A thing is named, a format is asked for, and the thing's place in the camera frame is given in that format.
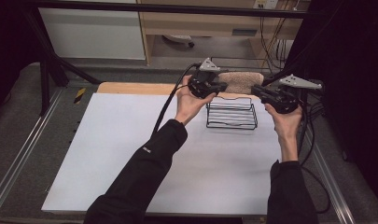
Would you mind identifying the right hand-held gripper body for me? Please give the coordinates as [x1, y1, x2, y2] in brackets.
[260, 74, 323, 115]

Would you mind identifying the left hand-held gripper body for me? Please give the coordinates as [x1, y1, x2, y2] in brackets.
[187, 57, 230, 100]

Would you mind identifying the beige fluffy towel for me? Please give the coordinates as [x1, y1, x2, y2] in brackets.
[217, 71, 265, 96]

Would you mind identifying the black wire rack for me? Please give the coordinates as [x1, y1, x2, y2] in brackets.
[205, 96, 259, 132]

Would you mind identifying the person's left hand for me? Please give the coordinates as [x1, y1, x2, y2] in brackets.
[174, 74, 217, 127]

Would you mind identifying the person's right hand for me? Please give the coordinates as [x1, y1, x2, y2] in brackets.
[264, 103, 304, 141]

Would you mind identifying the white chair base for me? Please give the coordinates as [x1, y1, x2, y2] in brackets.
[161, 34, 196, 49]

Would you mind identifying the wooden desk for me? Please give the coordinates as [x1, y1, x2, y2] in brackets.
[136, 0, 312, 67]

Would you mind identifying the black curtain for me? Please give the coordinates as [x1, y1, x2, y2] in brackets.
[288, 0, 378, 204]

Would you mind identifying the white power strip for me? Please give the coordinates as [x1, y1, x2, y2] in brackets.
[252, 0, 280, 10]

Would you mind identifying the white cabinet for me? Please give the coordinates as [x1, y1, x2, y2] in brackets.
[38, 7, 147, 61]

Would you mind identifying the yellow black striped tape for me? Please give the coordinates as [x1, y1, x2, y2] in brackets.
[73, 87, 88, 105]

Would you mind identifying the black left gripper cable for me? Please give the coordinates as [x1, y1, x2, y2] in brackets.
[149, 62, 203, 140]

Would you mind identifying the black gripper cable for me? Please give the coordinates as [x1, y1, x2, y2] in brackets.
[297, 90, 333, 216]
[149, 62, 203, 140]

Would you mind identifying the bundle of hanging cables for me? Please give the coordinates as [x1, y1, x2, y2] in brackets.
[259, 0, 300, 72]

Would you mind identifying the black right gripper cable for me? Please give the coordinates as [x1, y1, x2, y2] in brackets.
[297, 90, 333, 216]

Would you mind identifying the aluminium rail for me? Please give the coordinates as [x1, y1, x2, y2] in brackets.
[0, 88, 65, 217]
[303, 124, 357, 224]

